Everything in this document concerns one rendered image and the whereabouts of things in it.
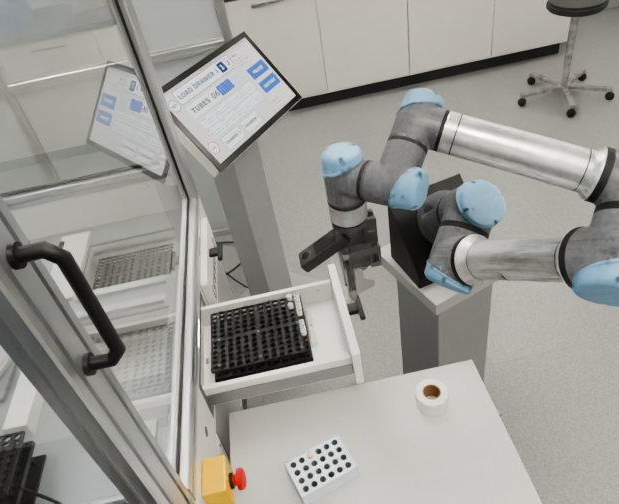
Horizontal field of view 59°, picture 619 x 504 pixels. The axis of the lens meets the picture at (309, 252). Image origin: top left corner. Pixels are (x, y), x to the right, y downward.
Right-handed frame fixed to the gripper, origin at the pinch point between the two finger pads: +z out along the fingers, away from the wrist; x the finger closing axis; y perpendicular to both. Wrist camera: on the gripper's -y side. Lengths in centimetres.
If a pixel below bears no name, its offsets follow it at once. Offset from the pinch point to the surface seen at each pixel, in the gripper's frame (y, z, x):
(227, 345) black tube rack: -29.4, 6.5, -1.6
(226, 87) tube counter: -19, -14, 92
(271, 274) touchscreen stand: -21, 67, 87
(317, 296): -6.7, 11.0, 11.6
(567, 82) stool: 190, 86, 227
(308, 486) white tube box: -17.6, 17.0, -32.8
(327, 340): -7.0, 12.9, -1.5
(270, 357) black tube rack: -20.2, 6.5, -7.9
